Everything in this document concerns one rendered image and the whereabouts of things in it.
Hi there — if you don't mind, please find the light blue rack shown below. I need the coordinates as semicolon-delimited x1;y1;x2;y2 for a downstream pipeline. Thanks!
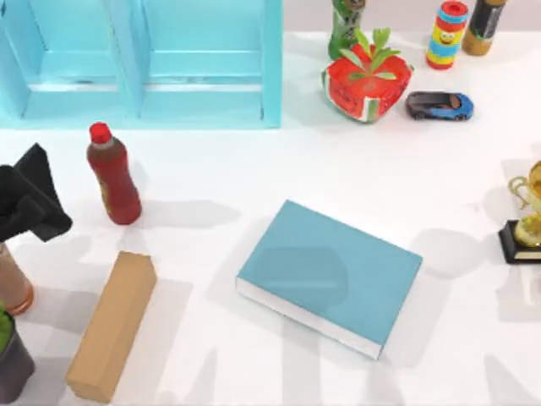
0;0;284;130

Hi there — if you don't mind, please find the blue and black toy car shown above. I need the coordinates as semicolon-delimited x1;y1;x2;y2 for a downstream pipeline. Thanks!
405;90;474;123

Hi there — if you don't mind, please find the black and gold bottle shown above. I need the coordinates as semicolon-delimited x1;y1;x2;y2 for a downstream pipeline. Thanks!
461;0;506;58

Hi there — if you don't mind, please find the green bottle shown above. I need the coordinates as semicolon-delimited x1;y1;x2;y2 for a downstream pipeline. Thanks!
328;0;374;62

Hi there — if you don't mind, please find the gold trophy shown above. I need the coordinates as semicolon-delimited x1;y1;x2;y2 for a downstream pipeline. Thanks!
497;160;541;266

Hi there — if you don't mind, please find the watermelon patterned plant pot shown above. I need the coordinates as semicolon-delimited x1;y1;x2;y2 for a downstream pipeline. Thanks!
322;26;415;125

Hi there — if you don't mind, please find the striped smiley face cylinder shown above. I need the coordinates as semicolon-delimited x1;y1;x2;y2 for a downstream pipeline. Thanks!
424;0;470;70

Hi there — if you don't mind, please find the blue book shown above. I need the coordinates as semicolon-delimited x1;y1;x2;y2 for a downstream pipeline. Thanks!
234;199;424;362

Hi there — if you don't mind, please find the red bottle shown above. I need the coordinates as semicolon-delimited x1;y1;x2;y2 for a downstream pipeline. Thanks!
85;121;143;227

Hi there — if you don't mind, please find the dark pot with green plant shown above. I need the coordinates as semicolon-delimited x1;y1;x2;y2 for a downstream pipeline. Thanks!
0;300;36;406

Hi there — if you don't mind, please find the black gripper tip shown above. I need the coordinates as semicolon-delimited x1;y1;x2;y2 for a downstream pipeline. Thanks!
0;142;74;244

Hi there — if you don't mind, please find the brown wooden block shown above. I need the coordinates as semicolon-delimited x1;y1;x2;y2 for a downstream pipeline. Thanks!
63;250;159;404

